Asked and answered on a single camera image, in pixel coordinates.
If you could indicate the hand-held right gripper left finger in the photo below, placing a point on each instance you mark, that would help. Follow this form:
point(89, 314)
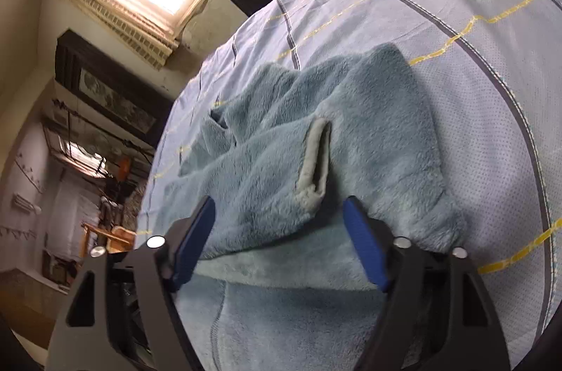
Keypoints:
point(197, 239)

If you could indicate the wooden chair with cushion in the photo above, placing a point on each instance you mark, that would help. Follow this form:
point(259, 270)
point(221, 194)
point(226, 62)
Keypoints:
point(109, 237)

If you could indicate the blue striped bedsheet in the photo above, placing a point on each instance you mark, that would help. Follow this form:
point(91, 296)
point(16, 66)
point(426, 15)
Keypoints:
point(439, 24)

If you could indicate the beige checked curtain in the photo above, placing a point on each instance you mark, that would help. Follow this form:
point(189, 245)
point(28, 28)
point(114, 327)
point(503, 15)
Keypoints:
point(114, 19)

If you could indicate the blue fleece garment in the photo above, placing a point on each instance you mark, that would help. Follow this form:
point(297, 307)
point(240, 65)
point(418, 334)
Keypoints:
point(272, 160)

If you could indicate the black framed painting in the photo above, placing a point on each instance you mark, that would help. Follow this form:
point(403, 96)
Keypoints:
point(114, 98)

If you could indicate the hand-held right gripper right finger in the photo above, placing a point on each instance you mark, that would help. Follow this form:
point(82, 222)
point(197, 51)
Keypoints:
point(364, 243)

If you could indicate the ceiling tube light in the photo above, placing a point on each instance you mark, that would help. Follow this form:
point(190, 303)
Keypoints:
point(26, 204)

